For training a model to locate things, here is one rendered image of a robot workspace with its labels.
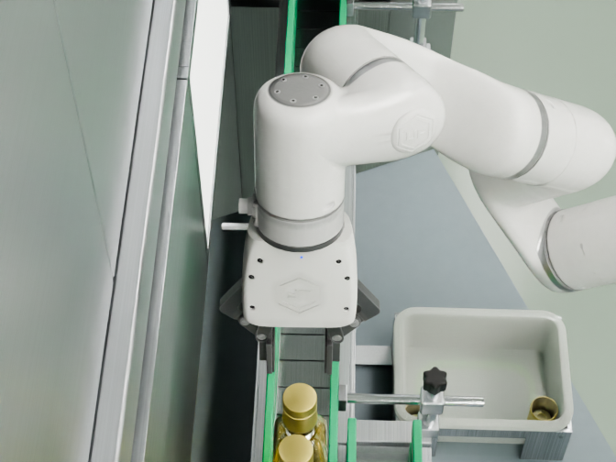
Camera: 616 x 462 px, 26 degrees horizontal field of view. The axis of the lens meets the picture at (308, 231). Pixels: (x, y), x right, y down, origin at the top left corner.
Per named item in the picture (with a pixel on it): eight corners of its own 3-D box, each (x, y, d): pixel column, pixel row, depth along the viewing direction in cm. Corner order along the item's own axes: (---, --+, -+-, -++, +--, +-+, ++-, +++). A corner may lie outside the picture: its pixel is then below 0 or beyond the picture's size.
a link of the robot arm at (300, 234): (236, 220, 109) (236, 247, 111) (344, 222, 109) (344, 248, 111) (241, 166, 115) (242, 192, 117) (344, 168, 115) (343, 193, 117)
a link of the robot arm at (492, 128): (517, 197, 121) (350, 162, 107) (435, 126, 130) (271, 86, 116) (564, 116, 118) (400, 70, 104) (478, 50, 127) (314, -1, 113)
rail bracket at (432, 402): (337, 414, 161) (339, 362, 151) (477, 418, 161) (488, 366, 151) (336, 436, 159) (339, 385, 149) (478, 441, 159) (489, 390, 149)
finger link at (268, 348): (237, 322, 120) (239, 375, 124) (273, 323, 120) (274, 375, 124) (239, 298, 122) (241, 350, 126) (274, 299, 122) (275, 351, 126)
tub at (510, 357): (390, 339, 183) (393, 305, 175) (554, 344, 182) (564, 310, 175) (390, 455, 172) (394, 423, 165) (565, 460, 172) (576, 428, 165)
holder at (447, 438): (351, 341, 183) (353, 311, 177) (552, 346, 182) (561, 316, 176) (349, 455, 173) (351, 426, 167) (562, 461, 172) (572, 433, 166)
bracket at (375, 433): (351, 441, 167) (352, 414, 161) (426, 443, 167) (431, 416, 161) (350, 467, 165) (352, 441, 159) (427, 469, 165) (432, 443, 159)
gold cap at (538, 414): (531, 420, 169) (526, 436, 172) (559, 421, 169) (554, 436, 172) (529, 395, 171) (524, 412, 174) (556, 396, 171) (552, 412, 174)
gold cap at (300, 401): (282, 401, 136) (281, 380, 132) (317, 402, 136) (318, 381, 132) (281, 434, 134) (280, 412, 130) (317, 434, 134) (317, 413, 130)
